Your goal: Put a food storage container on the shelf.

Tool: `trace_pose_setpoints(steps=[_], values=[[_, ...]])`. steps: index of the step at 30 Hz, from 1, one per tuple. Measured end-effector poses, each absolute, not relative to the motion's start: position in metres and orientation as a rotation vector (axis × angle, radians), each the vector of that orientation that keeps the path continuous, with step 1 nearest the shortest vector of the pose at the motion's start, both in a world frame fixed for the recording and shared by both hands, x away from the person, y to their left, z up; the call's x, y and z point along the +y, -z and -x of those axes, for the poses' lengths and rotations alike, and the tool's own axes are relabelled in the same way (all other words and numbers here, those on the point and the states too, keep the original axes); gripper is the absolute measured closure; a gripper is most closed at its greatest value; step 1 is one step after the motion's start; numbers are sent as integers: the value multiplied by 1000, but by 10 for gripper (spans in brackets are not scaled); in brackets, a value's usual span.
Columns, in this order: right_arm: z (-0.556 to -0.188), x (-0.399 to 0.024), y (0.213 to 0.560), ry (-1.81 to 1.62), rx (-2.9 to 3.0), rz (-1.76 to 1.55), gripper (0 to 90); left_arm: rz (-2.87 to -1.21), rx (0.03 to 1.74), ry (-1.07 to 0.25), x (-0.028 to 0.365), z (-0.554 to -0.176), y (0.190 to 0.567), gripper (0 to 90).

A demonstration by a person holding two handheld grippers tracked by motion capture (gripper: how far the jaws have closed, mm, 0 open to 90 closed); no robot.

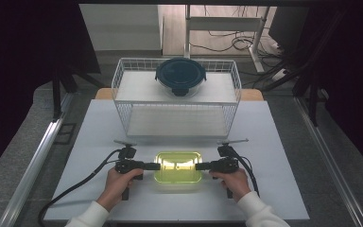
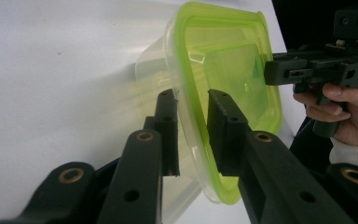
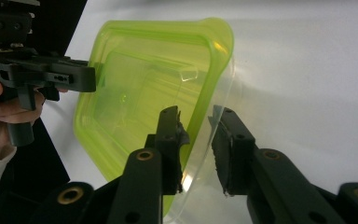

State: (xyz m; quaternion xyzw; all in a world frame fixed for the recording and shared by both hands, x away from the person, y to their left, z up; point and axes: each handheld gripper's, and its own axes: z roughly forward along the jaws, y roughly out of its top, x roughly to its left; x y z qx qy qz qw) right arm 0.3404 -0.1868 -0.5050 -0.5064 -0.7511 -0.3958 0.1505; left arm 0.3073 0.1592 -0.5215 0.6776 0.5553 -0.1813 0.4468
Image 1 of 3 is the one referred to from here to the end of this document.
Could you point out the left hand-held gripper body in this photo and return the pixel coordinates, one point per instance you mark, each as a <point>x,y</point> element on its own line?
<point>127,157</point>

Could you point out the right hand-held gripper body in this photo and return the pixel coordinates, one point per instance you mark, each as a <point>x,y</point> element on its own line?
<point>228,160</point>

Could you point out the green square food container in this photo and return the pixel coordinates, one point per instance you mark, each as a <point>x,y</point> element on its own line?
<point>178,168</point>

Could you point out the dark blue round food container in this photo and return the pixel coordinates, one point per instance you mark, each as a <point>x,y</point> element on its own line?
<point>180,74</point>

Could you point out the person's right hand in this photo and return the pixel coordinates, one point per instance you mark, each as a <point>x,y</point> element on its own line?
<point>233,184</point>

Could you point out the person's left hand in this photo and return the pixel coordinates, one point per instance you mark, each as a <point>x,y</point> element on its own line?
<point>118,186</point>

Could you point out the black tripod stand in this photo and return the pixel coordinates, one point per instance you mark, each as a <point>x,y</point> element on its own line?
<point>56,94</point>

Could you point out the white power strip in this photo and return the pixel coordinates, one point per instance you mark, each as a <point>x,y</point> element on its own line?
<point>280,75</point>

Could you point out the black metal stand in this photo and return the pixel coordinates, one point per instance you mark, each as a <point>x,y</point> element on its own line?
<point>312,104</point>

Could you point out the white cabinet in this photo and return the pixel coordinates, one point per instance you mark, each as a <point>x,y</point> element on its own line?
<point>123,26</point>

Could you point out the dark curtain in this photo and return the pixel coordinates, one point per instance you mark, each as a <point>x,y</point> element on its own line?
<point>19,63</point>
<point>356,78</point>

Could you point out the dark monitor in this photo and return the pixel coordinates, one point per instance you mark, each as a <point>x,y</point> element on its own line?
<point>288,26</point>

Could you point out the aluminium rail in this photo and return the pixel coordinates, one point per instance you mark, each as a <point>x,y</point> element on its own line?
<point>327,157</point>
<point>31,170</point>

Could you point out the white metal desk frame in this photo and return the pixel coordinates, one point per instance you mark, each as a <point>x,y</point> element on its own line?
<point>223,23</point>

